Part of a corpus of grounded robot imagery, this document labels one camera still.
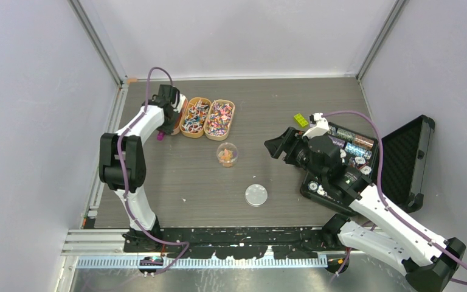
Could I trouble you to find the black poker chip case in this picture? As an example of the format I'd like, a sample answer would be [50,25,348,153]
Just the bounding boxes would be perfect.
[300,115,436,217]

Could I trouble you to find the yellow tray with ball lollipops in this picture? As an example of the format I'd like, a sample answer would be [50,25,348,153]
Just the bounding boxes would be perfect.
[179,97,212,139]

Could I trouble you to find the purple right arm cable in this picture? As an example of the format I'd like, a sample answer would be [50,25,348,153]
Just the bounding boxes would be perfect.
[322,110,467,288]

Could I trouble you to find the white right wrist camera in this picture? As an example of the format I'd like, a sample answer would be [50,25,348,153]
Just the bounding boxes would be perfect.
[303,113,330,139]

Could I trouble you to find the pink oval candy tray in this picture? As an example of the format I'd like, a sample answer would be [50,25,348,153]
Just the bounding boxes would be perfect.
[171,99,188,136]

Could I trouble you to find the clear plastic jar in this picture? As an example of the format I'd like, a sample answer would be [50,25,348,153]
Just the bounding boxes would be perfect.
[216,142,238,167]

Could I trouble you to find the magenta plastic scoop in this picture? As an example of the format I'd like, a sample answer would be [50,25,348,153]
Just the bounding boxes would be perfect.
[157,131,165,141]

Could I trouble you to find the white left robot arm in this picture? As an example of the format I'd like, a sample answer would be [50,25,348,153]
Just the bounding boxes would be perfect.
[99,85,185,252]

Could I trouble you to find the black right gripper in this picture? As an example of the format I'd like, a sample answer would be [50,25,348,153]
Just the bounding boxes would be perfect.
[265,126,326,183]

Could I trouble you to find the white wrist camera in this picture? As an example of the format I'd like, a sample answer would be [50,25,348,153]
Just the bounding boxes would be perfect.
[175,93,187,113]
[303,113,330,139]

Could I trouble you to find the clear round jar lid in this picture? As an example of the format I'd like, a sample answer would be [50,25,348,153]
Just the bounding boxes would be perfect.
[244,184,268,207]

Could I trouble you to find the yellow-green toy brick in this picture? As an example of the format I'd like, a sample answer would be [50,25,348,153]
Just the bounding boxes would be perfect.
[293,113,309,128]

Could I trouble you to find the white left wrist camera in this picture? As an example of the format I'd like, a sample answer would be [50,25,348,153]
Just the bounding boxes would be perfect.
[175,93,187,113]

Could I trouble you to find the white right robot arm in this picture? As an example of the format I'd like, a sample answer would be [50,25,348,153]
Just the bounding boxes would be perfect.
[264,127,466,291]

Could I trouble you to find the tan tray with swirl lollipops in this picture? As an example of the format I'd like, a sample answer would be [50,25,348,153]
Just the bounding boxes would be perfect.
[204,99,235,141]

